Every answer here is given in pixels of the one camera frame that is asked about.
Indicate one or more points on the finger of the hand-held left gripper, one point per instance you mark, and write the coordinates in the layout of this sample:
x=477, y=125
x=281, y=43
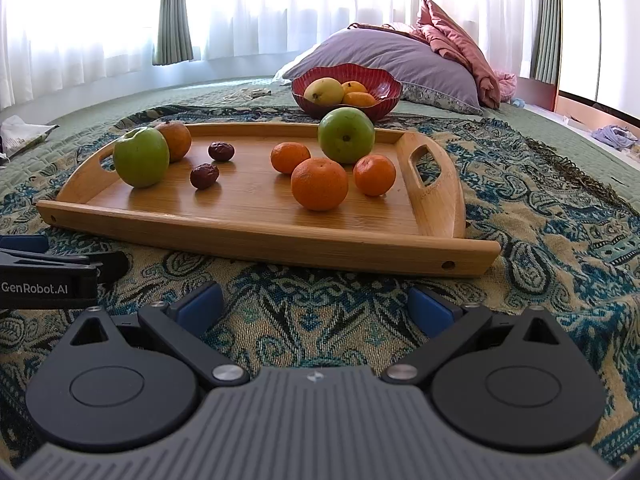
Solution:
x=25, y=244
x=112, y=265

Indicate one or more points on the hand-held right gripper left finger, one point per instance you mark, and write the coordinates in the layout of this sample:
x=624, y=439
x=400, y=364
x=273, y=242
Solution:
x=199, y=305

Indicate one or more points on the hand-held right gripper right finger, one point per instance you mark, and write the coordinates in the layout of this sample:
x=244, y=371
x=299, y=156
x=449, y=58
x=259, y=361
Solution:
x=429, y=307

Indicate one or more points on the dried red date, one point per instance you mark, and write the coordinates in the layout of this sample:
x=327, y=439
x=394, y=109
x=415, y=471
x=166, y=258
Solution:
x=204, y=176
x=220, y=151

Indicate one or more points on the dull brownish orange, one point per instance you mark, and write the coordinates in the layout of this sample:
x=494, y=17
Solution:
x=177, y=140

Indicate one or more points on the bright round orange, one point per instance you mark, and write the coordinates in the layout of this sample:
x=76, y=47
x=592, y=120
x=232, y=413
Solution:
x=319, y=183

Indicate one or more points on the small mandarin orange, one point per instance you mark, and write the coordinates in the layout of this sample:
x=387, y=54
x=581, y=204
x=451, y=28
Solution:
x=289, y=156
x=374, y=174

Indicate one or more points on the green apple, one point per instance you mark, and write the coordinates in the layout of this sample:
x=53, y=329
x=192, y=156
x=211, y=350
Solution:
x=141, y=156
x=346, y=135

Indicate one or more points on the crumpled white plastic bag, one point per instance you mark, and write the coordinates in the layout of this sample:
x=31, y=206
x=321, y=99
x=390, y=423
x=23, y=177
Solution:
x=25, y=135

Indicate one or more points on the paisley woven blanket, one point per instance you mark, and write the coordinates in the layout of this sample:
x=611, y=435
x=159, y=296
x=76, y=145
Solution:
x=525, y=240

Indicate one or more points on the green quilted bedspread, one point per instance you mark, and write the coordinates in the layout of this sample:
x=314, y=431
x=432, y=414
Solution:
x=100, y=110

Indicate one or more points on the patterned pillow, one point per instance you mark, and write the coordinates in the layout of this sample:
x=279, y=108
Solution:
x=440, y=97

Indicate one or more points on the small yellow fruit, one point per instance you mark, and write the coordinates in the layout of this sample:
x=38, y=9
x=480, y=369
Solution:
x=356, y=86
x=360, y=99

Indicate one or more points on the red scalloped bowl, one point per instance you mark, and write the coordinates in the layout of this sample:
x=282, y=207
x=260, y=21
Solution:
x=385, y=87

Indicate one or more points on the pink cloth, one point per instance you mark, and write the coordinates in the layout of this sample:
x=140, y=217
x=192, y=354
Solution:
x=505, y=84

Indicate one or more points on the yellow mango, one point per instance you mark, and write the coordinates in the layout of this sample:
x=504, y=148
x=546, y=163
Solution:
x=323, y=91

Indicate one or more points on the light blue cloth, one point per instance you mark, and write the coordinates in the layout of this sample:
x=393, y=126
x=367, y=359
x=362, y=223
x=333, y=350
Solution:
x=616, y=137

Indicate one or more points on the purple pillow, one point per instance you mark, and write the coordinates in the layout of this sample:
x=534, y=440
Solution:
x=380, y=57

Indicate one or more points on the green curtain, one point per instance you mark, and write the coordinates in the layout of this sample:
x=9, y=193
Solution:
x=172, y=15
x=547, y=20

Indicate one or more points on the pink quilt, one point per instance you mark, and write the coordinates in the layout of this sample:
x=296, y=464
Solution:
x=450, y=35

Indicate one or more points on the white sheer curtain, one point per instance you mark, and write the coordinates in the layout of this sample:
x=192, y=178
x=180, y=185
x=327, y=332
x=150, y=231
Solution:
x=300, y=5

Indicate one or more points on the brown wooden bed frame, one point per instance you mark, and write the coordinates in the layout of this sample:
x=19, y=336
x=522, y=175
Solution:
x=585, y=107

